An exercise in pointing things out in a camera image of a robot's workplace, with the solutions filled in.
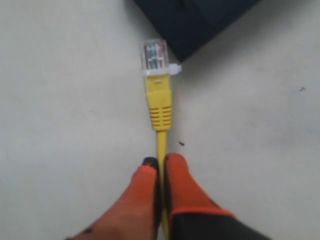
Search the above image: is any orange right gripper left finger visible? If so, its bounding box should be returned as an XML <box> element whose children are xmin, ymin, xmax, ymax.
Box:
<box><xmin>70</xmin><ymin>157</ymin><xmax>160</xmax><ymax>240</ymax></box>

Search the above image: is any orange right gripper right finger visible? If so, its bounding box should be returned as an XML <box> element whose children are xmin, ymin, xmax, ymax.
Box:
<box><xmin>164</xmin><ymin>153</ymin><xmax>268</xmax><ymax>240</ymax></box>

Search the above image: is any yellow ethernet cable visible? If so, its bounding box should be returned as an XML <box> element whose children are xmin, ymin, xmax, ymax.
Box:
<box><xmin>138</xmin><ymin>37</ymin><xmax>183</xmax><ymax>240</ymax></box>

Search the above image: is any black network switch box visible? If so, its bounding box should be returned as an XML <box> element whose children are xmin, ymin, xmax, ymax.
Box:
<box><xmin>135</xmin><ymin>0</ymin><xmax>258</xmax><ymax>62</ymax></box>

